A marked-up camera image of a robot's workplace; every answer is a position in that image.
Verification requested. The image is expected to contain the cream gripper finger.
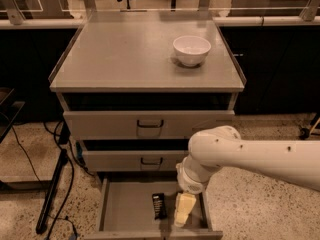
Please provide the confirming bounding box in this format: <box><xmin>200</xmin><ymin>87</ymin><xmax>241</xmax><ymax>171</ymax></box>
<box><xmin>174</xmin><ymin>214</ymin><xmax>182</xmax><ymax>227</ymax></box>
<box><xmin>182</xmin><ymin>214</ymin><xmax>190</xmax><ymax>224</ymax></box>

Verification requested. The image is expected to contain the black rxbar chocolate bar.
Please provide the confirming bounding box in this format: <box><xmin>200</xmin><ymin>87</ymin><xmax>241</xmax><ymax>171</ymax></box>
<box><xmin>152</xmin><ymin>193</ymin><xmax>167</xmax><ymax>219</ymax></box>

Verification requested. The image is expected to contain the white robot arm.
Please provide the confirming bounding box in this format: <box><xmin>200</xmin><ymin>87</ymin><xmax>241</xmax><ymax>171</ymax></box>
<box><xmin>174</xmin><ymin>126</ymin><xmax>320</xmax><ymax>227</ymax></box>

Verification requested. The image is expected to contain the bottom grey drawer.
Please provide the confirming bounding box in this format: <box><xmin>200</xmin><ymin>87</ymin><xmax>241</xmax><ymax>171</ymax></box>
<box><xmin>84</xmin><ymin>178</ymin><xmax>223</xmax><ymax>240</ymax></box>

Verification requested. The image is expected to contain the grey drawer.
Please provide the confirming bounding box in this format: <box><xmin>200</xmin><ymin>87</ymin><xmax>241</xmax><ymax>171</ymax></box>
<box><xmin>84</xmin><ymin>178</ymin><xmax>223</xmax><ymax>240</ymax></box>
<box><xmin>82</xmin><ymin>150</ymin><xmax>187</xmax><ymax>172</ymax></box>
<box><xmin>64</xmin><ymin>110</ymin><xmax>234</xmax><ymax>140</ymax></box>

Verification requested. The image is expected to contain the top grey drawer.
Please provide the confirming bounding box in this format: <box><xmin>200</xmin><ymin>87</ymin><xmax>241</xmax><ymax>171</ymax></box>
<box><xmin>64</xmin><ymin>110</ymin><xmax>234</xmax><ymax>140</ymax></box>

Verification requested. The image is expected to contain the middle grey drawer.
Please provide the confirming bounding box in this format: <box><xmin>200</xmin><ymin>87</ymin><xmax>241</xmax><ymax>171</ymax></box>
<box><xmin>82</xmin><ymin>150</ymin><xmax>187</xmax><ymax>172</ymax></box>

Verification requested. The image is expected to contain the grey drawer cabinet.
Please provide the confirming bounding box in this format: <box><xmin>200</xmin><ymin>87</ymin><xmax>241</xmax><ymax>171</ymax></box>
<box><xmin>48</xmin><ymin>10</ymin><xmax>247</xmax><ymax>240</ymax></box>

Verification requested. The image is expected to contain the black table leg bar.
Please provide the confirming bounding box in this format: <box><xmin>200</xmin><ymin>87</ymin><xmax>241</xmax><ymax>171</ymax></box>
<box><xmin>36</xmin><ymin>149</ymin><xmax>68</xmax><ymax>234</ymax></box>

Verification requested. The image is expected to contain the black caster wheel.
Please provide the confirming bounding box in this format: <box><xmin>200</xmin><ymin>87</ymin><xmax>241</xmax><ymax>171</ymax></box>
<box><xmin>299</xmin><ymin>128</ymin><xmax>310</xmax><ymax>140</ymax></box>

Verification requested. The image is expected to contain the white ceramic bowl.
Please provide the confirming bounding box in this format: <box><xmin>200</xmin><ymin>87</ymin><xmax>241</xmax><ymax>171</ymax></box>
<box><xmin>173</xmin><ymin>35</ymin><xmax>211</xmax><ymax>67</ymax></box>

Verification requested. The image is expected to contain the dark side table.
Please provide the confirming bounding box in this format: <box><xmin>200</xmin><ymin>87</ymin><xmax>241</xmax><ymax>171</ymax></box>
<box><xmin>0</xmin><ymin>87</ymin><xmax>25</xmax><ymax>143</ymax></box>

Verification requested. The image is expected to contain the black floor cable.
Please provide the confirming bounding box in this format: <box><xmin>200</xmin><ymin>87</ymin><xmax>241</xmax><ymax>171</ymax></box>
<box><xmin>9</xmin><ymin>120</ymin><xmax>96</xmax><ymax>240</ymax></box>

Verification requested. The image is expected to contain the white horizontal rail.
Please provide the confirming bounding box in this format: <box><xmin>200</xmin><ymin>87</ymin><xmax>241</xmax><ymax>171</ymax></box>
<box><xmin>0</xmin><ymin>16</ymin><xmax>320</xmax><ymax>30</ymax></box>

